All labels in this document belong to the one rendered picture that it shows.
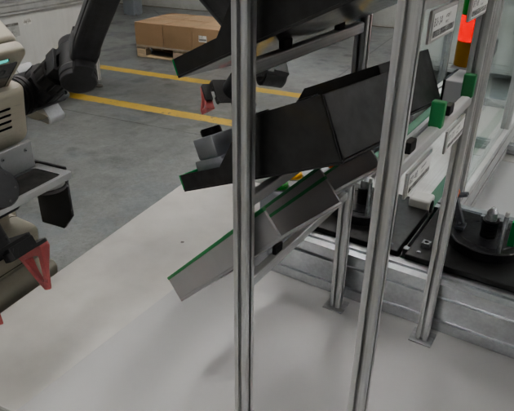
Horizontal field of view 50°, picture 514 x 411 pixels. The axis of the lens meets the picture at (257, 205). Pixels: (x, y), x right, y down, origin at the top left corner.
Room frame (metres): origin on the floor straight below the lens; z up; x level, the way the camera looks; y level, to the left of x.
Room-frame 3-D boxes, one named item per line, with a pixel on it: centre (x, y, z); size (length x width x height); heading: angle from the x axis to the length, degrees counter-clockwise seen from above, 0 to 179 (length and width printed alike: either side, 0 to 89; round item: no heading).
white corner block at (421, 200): (1.08, -0.36, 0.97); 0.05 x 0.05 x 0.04; 58
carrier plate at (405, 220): (1.05, -0.23, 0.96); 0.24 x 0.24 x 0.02; 58
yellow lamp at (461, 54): (1.15, -0.43, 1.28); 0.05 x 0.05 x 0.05
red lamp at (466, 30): (1.15, -0.43, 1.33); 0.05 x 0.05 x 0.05
